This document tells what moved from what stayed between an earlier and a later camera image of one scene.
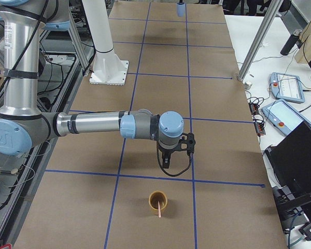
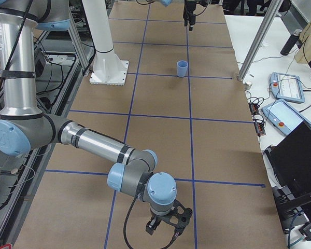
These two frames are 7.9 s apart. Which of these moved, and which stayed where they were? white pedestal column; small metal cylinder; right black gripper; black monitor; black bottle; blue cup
Moved: right black gripper; blue cup
Stayed: black bottle; black monitor; small metal cylinder; white pedestal column
